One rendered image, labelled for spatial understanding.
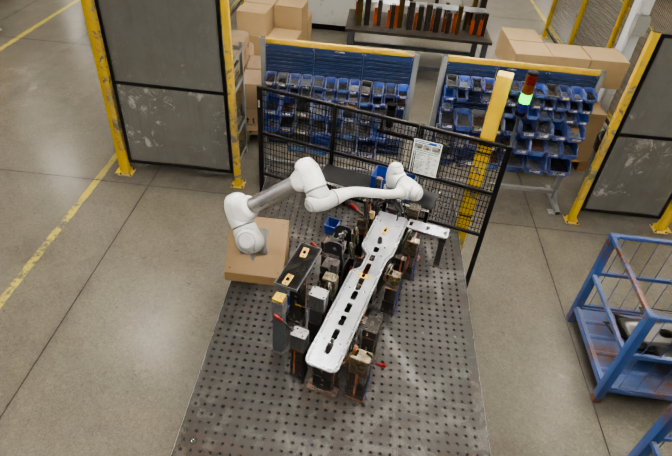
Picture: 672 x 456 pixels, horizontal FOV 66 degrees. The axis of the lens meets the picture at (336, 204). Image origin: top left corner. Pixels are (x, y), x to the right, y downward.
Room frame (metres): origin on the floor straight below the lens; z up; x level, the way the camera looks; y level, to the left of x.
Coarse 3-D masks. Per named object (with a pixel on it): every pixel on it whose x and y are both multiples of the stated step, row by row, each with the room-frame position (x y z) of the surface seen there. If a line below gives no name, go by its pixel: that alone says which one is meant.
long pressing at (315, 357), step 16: (384, 224) 2.76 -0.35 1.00; (400, 224) 2.78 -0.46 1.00; (368, 240) 2.58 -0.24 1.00; (384, 240) 2.60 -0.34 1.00; (368, 256) 2.43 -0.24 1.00; (384, 256) 2.44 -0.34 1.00; (352, 272) 2.28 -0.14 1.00; (368, 272) 2.29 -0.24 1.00; (352, 288) 2.14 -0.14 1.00; (368, 288) 2.15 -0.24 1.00; (336, 304) 2.01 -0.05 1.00; (352, 304) 2.02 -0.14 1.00; (336, 320) 1.89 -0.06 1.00; (352, 320) 1.90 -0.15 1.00; (320, 336) 1.77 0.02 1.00; (352, 336) 1.79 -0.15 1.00; (320, 352) 1.67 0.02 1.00; (336, 352) 1.68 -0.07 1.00; (320, 368) 1.58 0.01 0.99; (336, 368) 1.58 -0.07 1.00
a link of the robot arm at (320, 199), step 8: (312, 192) 2.33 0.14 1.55; (320, 192) 2.33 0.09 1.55; (328, 192) 2.36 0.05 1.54; (312, 200) 2.29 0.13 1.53; (320, 200) 2.30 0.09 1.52; (328, 200) 2.32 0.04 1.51; (336, 200) 2.35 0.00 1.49; (312, 208) 2.27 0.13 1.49; (320, 208) 2.28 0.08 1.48; (328, 208) 2.31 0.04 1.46
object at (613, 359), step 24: (624, 240) 2.93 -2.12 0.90; (648, 240) 2.91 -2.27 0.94; (600, 264) 2.90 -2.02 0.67; (624, 264) 2.63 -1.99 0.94; (600, 288) 2.75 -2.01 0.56; (648, 288) 2.91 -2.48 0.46; (576, 312) 2.85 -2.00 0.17; (600, 312) 2.88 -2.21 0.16; (624, 312) 2.89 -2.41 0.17; (648, 312) 2.20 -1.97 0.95; (600, 336) 2.63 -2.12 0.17; (624, 336) 2.57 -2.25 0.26; (648, 336) 2.39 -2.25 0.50; (600, 360) 2.41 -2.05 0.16; (624, 360) 2.16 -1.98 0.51; (648, 360) 2.15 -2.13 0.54; (600, 384) 2.19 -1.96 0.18; (624, 384) 2.22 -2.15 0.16; (648, 384) 2.24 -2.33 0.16
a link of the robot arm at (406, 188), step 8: (400, 184) 2.55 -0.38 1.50; (408, 184) 2.54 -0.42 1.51; (416, 184) 2.55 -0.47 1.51; (336, 192) 2.39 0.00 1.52; (344, 192) 2.42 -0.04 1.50; (352, 192) 2.45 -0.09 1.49; (360, 192) 2.46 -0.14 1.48; (368, 192) 2.47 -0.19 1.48; (376, 192) 2.47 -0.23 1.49; (384, 192) 2.48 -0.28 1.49; (392, 192) 2.48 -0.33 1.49; (400, 192) 2.50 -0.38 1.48; (408, 192) 2.51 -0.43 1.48; (416, 192) 2.50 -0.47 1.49; (344, 200) 2.40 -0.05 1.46; (416, 200) 2.50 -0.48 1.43
